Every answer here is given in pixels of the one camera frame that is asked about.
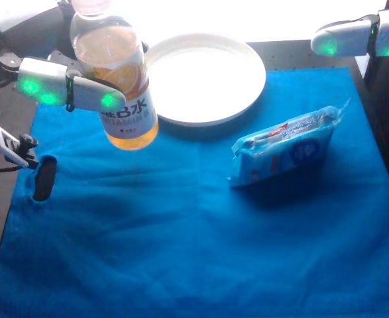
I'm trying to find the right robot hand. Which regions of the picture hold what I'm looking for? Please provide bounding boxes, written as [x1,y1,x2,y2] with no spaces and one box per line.
[310,8,389,58]

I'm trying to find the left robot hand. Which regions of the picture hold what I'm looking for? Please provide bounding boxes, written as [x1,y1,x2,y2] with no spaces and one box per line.
[0,0,128,114]

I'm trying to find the orange vitamin drink bottle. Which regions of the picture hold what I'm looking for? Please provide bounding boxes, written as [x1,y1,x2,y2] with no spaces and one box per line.
[68,0,160,152]

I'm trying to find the blue snack packet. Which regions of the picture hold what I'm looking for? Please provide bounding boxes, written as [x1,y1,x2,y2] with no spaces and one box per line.
[227,97,351,189]

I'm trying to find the white round plate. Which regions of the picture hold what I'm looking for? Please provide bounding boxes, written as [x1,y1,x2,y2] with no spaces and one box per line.
[142,32,267,127]

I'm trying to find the blue cloth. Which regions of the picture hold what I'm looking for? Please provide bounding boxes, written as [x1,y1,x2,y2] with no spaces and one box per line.
[0,68,389,318]

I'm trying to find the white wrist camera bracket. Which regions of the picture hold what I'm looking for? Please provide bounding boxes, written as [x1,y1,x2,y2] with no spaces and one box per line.
[0,97,40,170]

